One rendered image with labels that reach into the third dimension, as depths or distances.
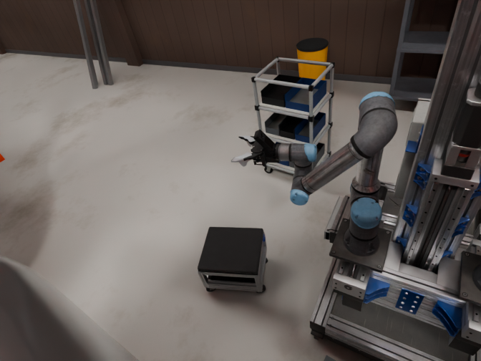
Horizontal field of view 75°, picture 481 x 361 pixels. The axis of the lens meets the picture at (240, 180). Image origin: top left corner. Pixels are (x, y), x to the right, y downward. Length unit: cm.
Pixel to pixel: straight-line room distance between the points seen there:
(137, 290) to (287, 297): 111
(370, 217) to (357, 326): 82
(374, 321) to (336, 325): 22
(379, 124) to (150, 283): 202
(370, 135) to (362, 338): 120
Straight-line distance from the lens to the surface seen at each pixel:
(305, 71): 412
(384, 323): 205
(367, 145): 111
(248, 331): 223
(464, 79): 117
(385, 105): 118
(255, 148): 135
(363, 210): 136
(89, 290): 281
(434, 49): 366
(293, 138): 268
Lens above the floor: 206
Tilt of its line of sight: 42 degrees down
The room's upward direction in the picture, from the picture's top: 12 degrees counter-clockwise
